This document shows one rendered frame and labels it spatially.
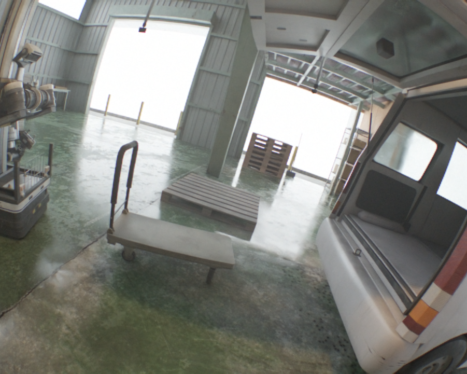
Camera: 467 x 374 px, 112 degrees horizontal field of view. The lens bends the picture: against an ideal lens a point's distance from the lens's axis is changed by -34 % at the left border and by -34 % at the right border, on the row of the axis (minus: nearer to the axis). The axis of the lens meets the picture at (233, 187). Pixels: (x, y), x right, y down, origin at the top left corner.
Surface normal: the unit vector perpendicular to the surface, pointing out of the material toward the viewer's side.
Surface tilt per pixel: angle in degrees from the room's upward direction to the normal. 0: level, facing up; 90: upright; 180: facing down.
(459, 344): 70
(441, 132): 95
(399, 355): 86
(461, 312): 90
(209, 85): 90
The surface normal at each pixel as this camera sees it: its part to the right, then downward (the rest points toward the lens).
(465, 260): -0.67, -0.07
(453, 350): -0.15, 0.29
